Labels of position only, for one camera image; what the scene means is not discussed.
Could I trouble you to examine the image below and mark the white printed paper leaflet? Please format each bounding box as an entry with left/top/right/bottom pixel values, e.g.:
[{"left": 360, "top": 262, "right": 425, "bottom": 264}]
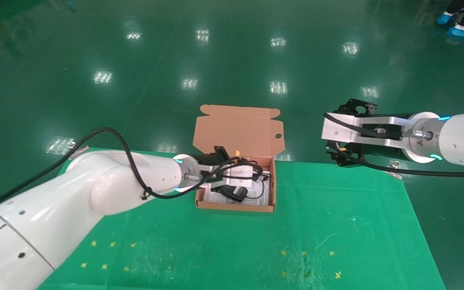
[{"left": 203, "top": 170, "right": 271, "bottom": 207}]

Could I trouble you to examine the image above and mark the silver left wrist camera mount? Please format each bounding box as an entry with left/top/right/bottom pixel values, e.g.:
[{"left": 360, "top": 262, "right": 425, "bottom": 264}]
[{"left": 223, "top": 164, "right": 257, "bottom": 189}]

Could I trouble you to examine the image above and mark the open orange cardboard box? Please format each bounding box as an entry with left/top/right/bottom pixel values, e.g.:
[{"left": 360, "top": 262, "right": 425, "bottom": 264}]
[{"left": 192, "top": 105, "right": 285, "bottom": 213}]

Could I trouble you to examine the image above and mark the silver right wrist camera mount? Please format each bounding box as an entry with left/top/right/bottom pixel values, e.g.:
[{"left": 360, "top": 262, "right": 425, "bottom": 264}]
[{"left": 321, "top": 112, "right": 416, "bottom": 151}]

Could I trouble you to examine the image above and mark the black wired computer mouse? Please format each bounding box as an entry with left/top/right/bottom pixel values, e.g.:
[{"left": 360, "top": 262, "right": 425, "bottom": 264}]
[{"left": 218, "top": 180, "right": 269, "bottom": 203}]

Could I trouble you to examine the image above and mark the green table mat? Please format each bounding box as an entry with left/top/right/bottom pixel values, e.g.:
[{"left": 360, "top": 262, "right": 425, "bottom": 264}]
[{"left": 38, "top": 147, "right": 447, "bottom": 290}]

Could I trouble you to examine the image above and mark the metal binder clip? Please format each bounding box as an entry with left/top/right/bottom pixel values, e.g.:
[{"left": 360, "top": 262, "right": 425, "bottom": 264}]
[
  {"left": 69, "top": 145, "right": 90, "bottom": 160},
  {"left": 385, "top": 161, "right": 403, "bottom": 180}
]

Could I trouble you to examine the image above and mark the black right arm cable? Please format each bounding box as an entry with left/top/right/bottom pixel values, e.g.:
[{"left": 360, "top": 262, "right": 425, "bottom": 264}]
[{"left": 323, "top": 112, "right": 464, "bottom": 178}]

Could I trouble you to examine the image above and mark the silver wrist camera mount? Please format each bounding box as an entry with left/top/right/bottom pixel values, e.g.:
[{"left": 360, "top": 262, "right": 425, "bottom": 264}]
[
  {"left": 321, "top": 112, "right": 416, "bottom": 151},
  {"left": 223, "top": 164, "right": 257, "bottom": 189}
]

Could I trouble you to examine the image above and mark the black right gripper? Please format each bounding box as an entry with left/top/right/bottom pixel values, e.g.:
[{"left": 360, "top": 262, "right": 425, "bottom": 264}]
[{"left": 326, "top": 98, "right": 409, "bottom": 167}]

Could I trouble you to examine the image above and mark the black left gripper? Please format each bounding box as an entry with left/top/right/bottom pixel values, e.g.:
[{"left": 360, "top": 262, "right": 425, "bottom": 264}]
[{"left": 198, "top": 145, "right": 264, "bottom": 191}]

